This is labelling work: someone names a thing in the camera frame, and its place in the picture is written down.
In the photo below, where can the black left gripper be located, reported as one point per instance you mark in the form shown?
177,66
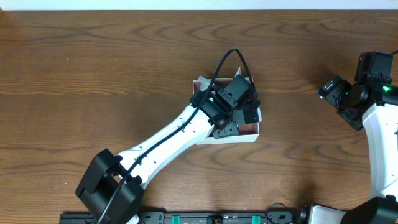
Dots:
249,115

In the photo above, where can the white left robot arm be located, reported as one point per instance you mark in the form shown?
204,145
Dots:
113,186

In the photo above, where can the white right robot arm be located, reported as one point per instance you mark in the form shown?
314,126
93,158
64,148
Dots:
380,125

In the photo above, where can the white cardboard box container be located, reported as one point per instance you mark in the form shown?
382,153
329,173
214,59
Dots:
234,132

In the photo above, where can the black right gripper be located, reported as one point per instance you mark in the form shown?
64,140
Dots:
329,90

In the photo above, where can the black mounting rail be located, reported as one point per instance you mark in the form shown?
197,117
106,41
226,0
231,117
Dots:
277,216

